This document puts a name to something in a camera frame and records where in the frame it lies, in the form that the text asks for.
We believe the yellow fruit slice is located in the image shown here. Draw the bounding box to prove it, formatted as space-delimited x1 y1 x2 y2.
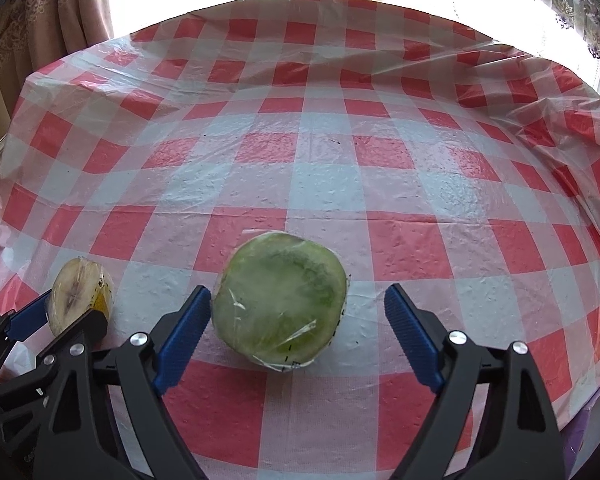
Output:
46 257 114 336

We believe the green melon half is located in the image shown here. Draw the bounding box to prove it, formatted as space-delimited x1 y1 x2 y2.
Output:
211 231 349 372

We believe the red white checkered tablecloth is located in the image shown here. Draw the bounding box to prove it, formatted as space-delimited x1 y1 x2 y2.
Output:
0 0 600 479

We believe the brown pink curtain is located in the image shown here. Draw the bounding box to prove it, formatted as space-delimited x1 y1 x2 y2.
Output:
0 0 114 112

